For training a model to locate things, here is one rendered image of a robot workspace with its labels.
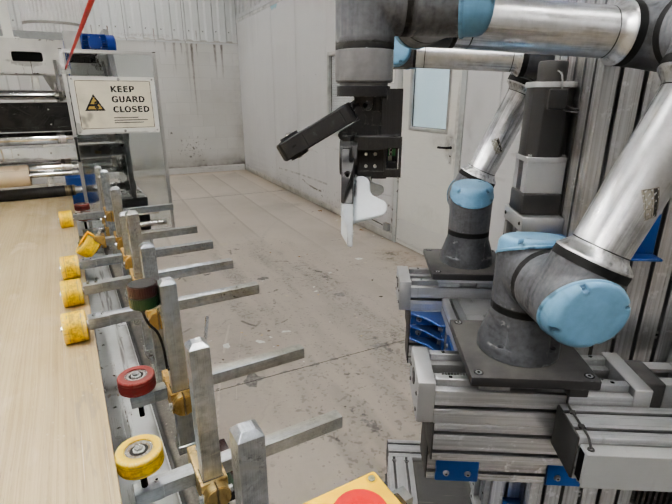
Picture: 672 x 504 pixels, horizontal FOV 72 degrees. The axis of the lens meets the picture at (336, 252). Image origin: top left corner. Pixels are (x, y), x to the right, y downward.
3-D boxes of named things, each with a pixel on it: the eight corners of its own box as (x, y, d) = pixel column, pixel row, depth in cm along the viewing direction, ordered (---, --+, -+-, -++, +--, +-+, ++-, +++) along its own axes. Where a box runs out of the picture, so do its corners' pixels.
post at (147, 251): (173, 396, 136) (152, 240, 120) (175, 403, 133) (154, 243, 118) (160, 400, 134) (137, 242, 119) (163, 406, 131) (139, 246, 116)
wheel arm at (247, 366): (299, 355, 128) (299, 341, 127) (305, 361, 126) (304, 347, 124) (130, 404, 108) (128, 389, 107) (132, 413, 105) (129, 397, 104)
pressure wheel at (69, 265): (80, 274, 157) (81, 279, 164) (76, 252, 159) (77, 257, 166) (60, 277, 155) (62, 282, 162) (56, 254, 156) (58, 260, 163)
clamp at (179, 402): (184, 381, 117) (182, 364, 115) (197, 412, 106) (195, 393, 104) (160, 388, 114) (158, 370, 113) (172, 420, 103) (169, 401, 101)
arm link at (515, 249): (539, 287, 94) (549, 222, 89) (575, 317, 81) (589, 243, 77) (480, 288, 93) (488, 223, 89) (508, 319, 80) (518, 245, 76)
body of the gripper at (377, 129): (400, 183, 61) (404, 85, 57) (335, 182, 61) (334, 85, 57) (396, 173, 68) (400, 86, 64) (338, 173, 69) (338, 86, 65)
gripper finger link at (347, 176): (352, 198, 57) (354, 136, 60) (340, 198, 58) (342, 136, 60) (353, 213, 62) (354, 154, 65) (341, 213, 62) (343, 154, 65)
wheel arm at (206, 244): (211, 246, 185) (210, 237, 184) (213, 249, 182) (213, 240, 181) (69, 268, 162) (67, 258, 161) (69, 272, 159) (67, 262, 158)
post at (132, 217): (156, 348, 155) (136, 208, 140) (158, 353, 153) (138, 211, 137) (145, 351, 154) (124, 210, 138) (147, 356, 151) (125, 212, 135)
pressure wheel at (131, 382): (157, 400, 113) (151, 359, 110) (163, 419, 107) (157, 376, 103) (121, 411, 110) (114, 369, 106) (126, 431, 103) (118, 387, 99)
